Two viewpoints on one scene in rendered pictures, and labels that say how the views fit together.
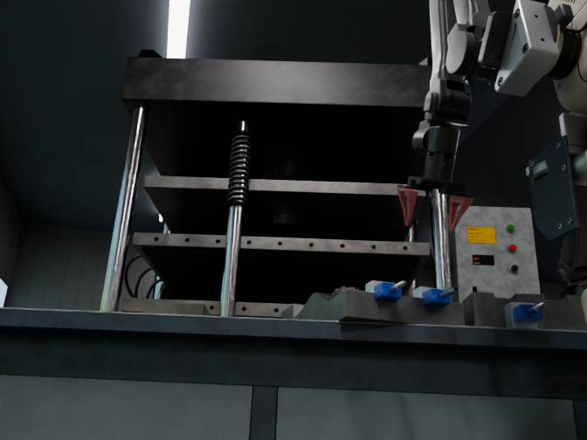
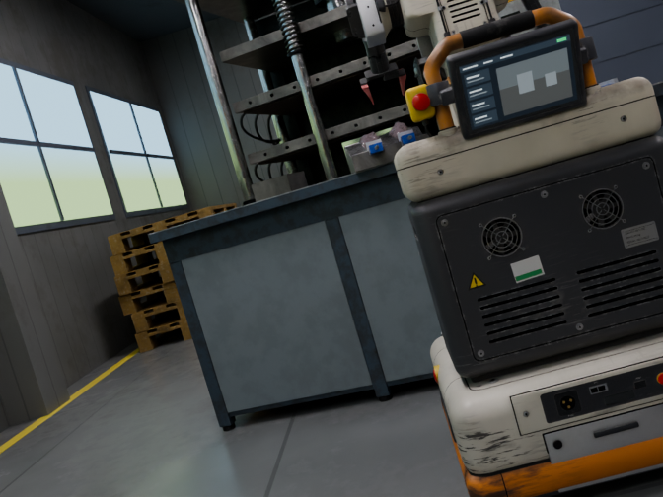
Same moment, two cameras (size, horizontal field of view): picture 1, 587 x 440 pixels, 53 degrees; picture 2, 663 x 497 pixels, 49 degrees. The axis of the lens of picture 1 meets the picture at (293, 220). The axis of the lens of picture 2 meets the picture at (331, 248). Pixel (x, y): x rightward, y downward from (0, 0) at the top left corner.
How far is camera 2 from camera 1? 138 cm
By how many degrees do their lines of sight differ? 31
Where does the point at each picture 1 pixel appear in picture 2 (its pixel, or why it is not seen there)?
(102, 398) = (251, 251)
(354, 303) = (358, 162)
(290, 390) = (345, 216)
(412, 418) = not seen: hidden behind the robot
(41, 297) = (192, 108)
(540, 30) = (371, 18)
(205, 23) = not seen: outside the picture
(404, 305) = (390, 151)
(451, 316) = not seen: hidden behind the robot
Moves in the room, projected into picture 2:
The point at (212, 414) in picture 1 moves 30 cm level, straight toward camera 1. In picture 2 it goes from (309, 242) to (292, 252)
